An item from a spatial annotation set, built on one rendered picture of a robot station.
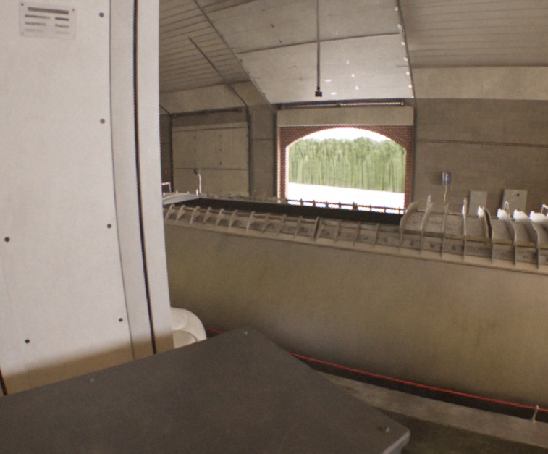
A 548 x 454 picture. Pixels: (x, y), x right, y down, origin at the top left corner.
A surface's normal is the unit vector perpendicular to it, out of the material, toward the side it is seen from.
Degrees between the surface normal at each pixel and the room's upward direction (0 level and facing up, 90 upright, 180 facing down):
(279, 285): 55
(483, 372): 70
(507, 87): 90
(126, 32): 90
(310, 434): 0
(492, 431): 0
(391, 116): 90
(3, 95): 90
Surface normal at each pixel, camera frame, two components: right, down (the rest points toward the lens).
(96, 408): 0.00, -0.98
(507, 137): -0.48, 0.18
